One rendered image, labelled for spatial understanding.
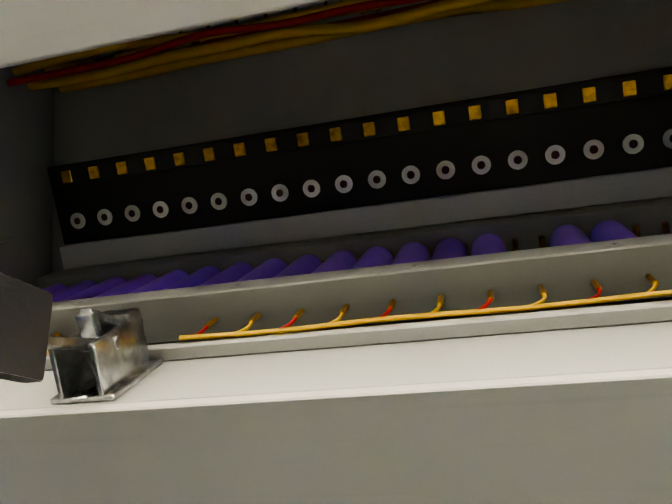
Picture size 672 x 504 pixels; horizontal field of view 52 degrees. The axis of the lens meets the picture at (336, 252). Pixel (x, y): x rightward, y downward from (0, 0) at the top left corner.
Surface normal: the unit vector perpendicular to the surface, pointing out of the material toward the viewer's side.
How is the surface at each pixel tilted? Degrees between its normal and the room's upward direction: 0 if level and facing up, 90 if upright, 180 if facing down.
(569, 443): 111
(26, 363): 90
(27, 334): 90
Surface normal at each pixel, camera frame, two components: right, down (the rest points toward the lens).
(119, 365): 0.96, -0.11
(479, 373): -0.15, -0.97
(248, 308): -0.20, 0.20
